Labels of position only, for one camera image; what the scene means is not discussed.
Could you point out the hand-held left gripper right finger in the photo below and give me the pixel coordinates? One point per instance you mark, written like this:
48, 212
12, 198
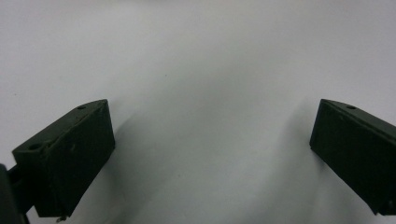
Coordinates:
358, 149

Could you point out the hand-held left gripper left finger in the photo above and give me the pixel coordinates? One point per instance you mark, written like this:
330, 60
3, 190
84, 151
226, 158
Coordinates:
71, 155

